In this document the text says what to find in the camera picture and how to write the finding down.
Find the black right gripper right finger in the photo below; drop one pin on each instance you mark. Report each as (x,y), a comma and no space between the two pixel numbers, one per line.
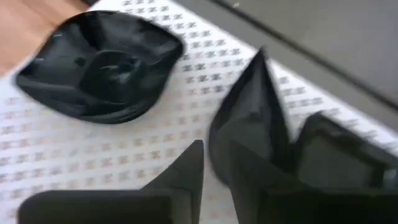
(311,208)

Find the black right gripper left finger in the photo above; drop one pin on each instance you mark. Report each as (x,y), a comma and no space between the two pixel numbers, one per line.
(140,205)

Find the black square mini plate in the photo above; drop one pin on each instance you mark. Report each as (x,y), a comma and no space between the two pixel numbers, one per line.
(335,161)

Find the black teardrop mini plate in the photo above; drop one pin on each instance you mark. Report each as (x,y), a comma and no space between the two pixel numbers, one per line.
(252,102)

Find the black wavy round mini plate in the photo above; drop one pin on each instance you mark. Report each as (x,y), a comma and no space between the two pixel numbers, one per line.
(99,71)

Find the white perforated shelf riser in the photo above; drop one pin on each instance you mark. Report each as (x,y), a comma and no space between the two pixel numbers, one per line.
(186,102)

